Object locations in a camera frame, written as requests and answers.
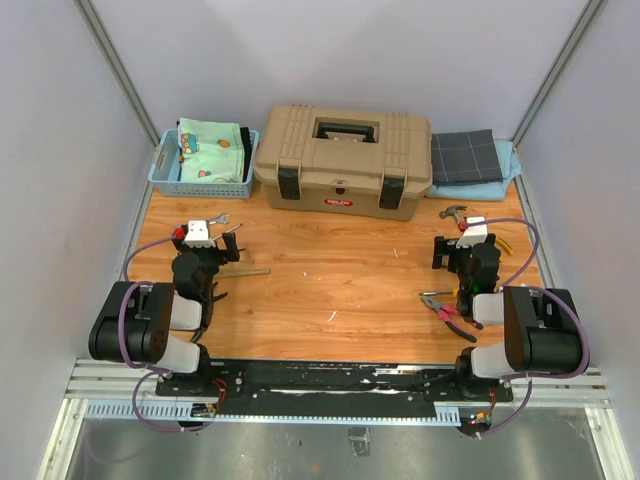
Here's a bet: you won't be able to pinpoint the tan plastic tool box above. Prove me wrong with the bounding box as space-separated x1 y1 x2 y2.
254 105 433 221

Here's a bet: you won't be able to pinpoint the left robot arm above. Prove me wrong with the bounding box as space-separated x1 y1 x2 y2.
88 226 241 396

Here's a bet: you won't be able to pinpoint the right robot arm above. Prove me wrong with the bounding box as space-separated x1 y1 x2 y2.
422 234 590 400

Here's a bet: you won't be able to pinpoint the silver open-end wrench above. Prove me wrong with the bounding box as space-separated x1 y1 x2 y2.
207 213 230 225

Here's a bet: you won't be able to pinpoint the small claw hammer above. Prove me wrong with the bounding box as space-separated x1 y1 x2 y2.
439 205 467 223

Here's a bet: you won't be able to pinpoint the blue plastic basket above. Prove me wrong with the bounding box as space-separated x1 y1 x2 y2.
148 128 260 199

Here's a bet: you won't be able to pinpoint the green cartoon print cloth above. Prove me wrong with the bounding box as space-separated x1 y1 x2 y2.
178 117 245 184

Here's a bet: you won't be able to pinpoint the dark grey checked cloth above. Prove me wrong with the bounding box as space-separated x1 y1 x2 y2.
431 129 503 186

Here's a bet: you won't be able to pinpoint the black item in basket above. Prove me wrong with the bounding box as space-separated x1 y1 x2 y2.
240 127 252 182

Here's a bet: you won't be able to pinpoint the light blue folded cloth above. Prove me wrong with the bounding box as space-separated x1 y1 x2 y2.
426 140 522 201

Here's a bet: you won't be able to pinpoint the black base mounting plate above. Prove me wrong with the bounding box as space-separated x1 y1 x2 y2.
155 359 513 418

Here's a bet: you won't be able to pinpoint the black yellow handled screwdriver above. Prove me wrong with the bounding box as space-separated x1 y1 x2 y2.
212 223 243 241

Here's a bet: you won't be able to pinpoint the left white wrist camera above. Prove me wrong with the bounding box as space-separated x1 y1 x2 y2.
184 220 213 248

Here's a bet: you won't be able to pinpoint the wooden handle tool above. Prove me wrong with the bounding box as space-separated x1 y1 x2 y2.
217 269 271 278

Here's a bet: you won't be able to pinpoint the orange handled screwdriver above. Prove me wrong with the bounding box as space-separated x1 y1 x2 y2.
418 288 458 297

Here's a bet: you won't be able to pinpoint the yellow black handled pliers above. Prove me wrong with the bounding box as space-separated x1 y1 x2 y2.
495 237 514 256

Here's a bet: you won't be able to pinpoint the red handled pliers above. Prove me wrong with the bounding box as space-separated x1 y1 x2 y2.
420 294 477 343

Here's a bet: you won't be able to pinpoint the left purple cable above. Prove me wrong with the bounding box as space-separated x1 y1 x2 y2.
82 234 221 464

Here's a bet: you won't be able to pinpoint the purple cable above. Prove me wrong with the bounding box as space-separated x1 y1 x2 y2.
82 234 221 464
472 215 592 441

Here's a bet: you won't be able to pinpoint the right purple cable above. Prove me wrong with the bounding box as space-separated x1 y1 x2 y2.
472 215 592 441

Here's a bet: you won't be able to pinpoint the blue slotted cable duct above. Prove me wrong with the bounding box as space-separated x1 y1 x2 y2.
84 400 462 427

